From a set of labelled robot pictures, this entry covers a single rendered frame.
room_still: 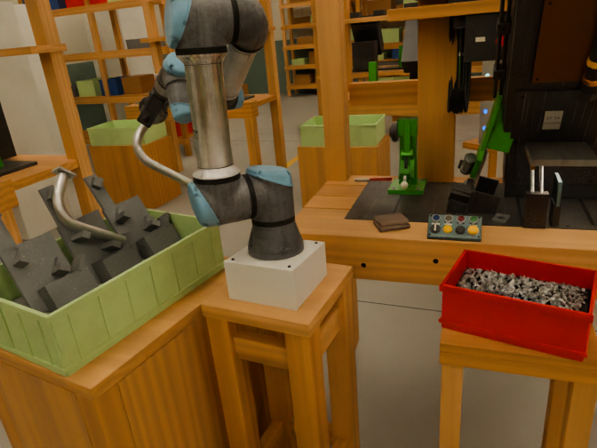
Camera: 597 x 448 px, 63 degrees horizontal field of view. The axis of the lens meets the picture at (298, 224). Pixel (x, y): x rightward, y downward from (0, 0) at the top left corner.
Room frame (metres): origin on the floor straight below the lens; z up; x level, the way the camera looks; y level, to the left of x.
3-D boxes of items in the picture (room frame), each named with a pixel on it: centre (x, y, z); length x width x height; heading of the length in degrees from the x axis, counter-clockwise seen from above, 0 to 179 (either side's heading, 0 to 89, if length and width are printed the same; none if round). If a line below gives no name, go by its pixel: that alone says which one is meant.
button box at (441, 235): (1.31, -0.46, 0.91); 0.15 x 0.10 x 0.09; 69
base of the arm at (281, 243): (1.20, 0.07, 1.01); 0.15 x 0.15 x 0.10
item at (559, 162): (1.40, -0.78, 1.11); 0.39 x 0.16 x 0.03; 159
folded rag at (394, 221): (1.42, -0.29, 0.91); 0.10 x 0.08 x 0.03; 97
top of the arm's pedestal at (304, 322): (1.20, 0.07, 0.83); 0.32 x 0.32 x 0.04; 63
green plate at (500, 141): (1.49, -0.65, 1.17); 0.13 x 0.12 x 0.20; 69
